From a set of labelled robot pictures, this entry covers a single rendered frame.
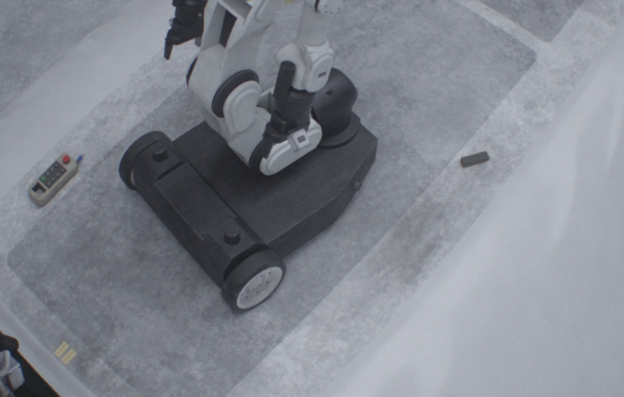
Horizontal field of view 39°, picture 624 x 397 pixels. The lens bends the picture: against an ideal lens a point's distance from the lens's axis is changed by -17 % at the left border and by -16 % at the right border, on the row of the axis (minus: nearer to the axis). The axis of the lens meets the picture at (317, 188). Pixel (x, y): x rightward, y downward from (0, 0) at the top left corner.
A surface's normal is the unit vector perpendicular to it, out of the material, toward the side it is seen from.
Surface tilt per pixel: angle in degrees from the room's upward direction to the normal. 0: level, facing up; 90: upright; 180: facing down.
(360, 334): 0
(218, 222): 0
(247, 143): 90
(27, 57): 0
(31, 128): 12
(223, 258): 45
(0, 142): 21
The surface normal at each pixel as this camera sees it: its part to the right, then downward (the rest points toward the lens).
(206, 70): -0.68, 0.23
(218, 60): 0.18, -0.66
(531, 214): 0.21, -0.47
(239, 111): 0.65, 0.63
